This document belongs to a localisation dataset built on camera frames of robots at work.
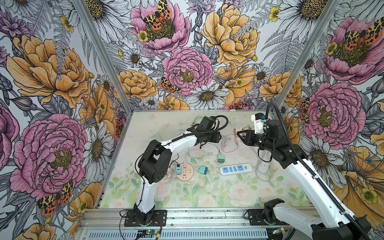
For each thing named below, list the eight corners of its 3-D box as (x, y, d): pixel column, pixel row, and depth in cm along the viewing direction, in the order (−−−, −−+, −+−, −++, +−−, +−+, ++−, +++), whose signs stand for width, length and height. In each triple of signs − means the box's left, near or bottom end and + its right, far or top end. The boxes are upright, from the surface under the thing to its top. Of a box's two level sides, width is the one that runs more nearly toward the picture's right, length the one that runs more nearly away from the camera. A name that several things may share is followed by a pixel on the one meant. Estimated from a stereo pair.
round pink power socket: (175, 178, 88) (175, 176, 86) (183, 163, 95) (183, 161, 93) (188, 184, 86) (188, 182, 84) (196, 168, 92) (196, 166, 90)
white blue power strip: (220, 175, 90) (221, 173, 88) (218, 167, 94) (219, 165, 91) (252, 172, 92) (253, 169, 89) (249, 164, 95) (250, 161, 92)
